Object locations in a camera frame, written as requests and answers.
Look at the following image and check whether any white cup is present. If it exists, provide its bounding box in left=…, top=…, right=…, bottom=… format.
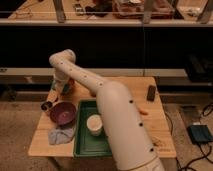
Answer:
left=86, top=115, right=103, bottom=136

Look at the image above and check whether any orange carrot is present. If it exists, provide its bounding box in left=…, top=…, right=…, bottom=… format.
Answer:
left=139, top=110, right=148, bottom=115

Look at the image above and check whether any purple bowl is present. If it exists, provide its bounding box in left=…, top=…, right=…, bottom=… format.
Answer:
left=50, top=102, right=76, bottom=126

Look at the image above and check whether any small metal cup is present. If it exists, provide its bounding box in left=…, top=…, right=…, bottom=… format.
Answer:
left=41, top=101, right=53, bottom=111

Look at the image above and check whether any green plastic tray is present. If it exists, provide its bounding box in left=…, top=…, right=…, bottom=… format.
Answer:
left=73, top=100, right=112, bottom=157

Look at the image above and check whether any black cable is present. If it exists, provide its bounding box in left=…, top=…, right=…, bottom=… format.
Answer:
left=175, top=141, right=213, bottom=171

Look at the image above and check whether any green yellow sponge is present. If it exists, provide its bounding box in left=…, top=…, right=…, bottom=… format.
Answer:
left=62, top=84, right=71, bottom=94

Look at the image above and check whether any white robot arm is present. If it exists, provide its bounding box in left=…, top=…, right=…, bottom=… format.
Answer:
left=49, top=49, right=165, bottom=171

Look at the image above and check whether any black rectangular block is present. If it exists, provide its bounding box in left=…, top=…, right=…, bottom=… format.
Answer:
left=147, top=85, right=156, bottom=101

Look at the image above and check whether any red bowl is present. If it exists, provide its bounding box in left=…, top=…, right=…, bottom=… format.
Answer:
left=68, top=78, right=75, bottom=93

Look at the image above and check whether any grey cloth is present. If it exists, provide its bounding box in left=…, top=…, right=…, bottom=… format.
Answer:
left=48, top=127, right=75, bottom=145

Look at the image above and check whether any blue power adapter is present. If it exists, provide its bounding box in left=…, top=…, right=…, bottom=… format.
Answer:
left=187, top=125, right=213, bottom=144

